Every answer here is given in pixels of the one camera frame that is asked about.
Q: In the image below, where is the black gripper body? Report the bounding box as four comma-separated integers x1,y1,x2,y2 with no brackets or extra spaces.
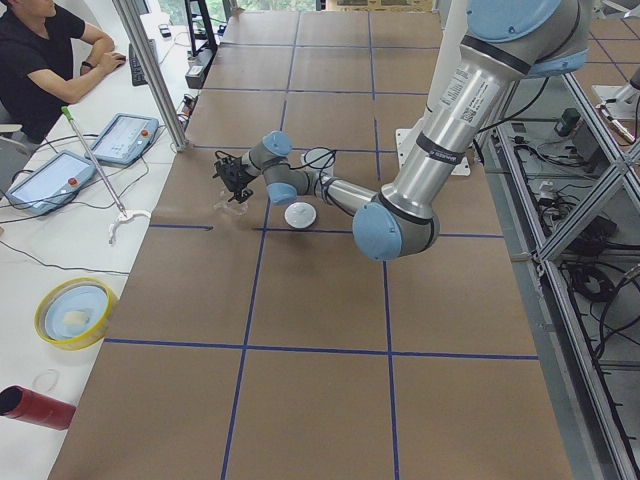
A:
213,152,255,193

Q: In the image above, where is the white enamel mug lid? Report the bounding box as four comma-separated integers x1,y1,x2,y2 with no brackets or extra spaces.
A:
284,202,317,230

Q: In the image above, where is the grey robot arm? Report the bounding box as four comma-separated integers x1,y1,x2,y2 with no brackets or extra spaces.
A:
214,130,391,217
352,0,593,261

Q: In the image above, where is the white enamel mug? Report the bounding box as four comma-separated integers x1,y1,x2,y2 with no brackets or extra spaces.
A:
300,147,336,175

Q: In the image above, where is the white reacher grabber stick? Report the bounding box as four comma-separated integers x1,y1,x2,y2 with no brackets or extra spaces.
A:
61,106,151,245

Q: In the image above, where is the far teach pendant tablet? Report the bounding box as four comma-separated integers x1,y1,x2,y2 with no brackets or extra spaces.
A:
91,113,160,167

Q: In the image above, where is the teach pendant tablet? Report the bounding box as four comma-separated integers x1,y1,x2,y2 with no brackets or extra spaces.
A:
91,113,160,167
5,150,97,216

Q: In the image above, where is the black keyboard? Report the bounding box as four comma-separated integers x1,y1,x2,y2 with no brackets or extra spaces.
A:
128,39,158,87

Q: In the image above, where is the near teach pendant tablet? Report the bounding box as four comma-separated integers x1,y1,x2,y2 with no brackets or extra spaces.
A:
5,150,97,216

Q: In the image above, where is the yellow tape roll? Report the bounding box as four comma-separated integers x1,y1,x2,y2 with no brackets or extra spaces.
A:
34,277,119,351

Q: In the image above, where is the seated person black shirt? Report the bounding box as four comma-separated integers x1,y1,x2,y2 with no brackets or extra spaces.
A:
1,1,126,144

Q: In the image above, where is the dark red cylinder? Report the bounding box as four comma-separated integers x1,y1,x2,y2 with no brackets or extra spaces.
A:
1,385,76,430

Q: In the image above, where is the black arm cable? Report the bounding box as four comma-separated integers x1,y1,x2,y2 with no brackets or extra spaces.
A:
299,147,339,176

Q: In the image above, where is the aluminium frame post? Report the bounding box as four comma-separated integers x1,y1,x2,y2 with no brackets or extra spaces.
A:
113,0,188,152

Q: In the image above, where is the aluminium side frame rail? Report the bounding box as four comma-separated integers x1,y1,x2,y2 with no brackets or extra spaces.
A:
479,0,640,480

